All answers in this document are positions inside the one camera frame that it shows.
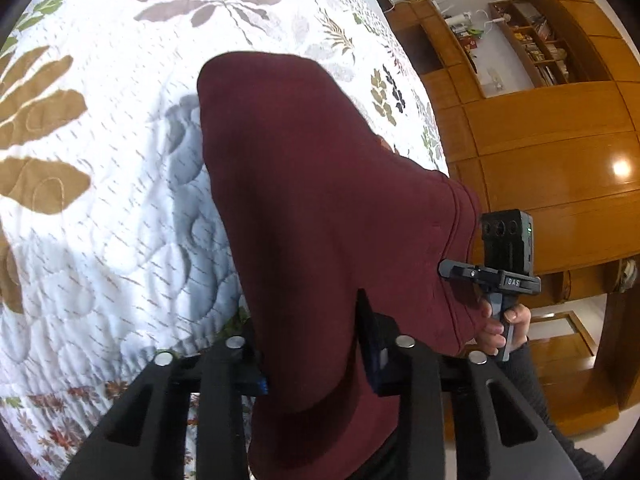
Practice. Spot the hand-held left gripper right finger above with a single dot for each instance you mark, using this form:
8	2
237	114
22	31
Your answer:
372	360

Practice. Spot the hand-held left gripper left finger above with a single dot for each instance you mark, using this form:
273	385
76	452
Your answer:
244	360

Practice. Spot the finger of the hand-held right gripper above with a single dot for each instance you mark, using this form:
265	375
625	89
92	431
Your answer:
457	270

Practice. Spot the maroon pants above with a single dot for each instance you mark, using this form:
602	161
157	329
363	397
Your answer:
310	210

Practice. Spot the person's right forearm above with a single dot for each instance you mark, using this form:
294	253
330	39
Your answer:
540	400

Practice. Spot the person's right hand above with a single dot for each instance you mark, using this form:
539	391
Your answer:
492	332

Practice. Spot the wooden cabinet unit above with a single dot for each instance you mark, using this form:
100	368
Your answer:
540	125

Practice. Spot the white power strip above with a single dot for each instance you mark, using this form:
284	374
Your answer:
462	20

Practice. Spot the white leaf-printed bedspread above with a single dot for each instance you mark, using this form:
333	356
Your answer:
100	110

